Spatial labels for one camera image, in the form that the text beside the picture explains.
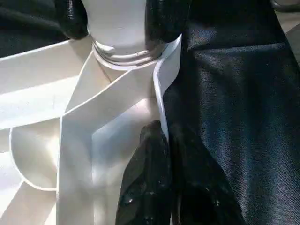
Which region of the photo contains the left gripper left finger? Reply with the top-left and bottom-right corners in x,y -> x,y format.
116,120 -> 175,225

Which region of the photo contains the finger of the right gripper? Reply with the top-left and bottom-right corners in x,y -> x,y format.
54,0 -> 91,40
144,0 -> 189,59

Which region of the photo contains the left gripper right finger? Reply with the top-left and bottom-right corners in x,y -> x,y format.
168,132 -> 244,225

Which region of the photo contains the white plastic table leg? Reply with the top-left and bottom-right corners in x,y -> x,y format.
87,0 -> 162,68

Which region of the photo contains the white plastic table top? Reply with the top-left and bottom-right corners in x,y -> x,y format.
0,32 -> 183,225

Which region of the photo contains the black work mat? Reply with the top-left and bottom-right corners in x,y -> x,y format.
0,0 -> 300,225

